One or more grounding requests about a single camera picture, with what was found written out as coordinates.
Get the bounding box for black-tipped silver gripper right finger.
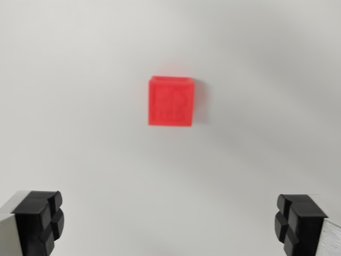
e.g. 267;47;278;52
273;193;341;256

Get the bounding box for black-tipped silver gripper left finger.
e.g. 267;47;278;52
0;190;65;256

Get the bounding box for red embossed plastic cube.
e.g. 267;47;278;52
148;75;197;127

